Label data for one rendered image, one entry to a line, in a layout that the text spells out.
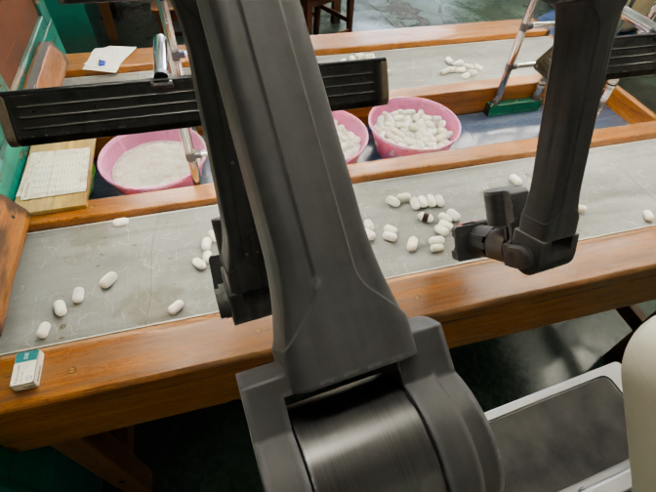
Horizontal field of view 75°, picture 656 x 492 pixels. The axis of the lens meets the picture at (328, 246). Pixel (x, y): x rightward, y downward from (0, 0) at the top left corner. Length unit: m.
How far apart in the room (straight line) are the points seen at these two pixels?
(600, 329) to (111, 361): 1.75
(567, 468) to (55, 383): 0.74
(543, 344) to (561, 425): 1.38
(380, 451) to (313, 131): 0.14
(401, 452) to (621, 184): 1.23
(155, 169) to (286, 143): 1.02
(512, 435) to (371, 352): 0.30
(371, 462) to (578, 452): 0.33
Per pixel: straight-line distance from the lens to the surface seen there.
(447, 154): 1.21
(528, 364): 1.81
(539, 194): 0.67
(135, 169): 1.22
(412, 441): 0.20
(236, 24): 0.23
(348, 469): 0.20
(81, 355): 0.87
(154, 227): 1.04
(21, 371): 0.88
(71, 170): 1.21
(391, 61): 1.68
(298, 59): 0.23
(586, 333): 2.00
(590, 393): 0.54
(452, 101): 1.51
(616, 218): 1.26
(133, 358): 0.83
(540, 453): 0.49
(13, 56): 1.47
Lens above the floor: 1.46
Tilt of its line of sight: 50 degrees down
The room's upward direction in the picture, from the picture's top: 3 degrees clockwise
